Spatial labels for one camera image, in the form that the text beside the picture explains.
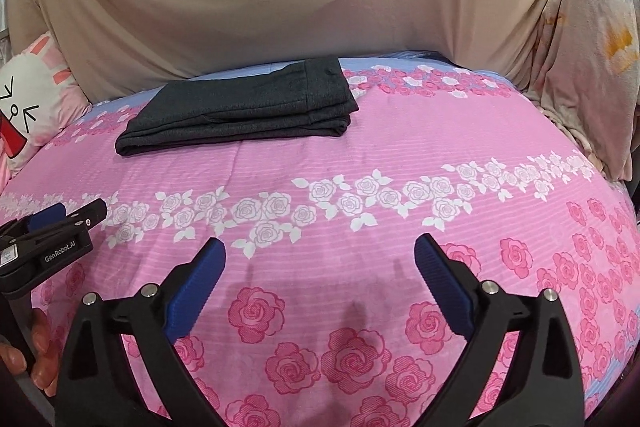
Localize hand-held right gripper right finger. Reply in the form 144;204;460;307
414;233;586;427

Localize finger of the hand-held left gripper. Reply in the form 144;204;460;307
22;199;109;244
0;202;68;240

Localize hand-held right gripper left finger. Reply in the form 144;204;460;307
55;237;227;427

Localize dark grey pants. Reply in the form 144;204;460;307
115;56;360;156

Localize person's left hand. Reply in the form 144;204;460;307
0;307;62;390

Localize white cartoon face pillow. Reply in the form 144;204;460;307
0;32;93;195

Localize pink floral bedsheet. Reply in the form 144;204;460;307
0;51;640;427

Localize pale floral pillow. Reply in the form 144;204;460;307
525;0;640;182

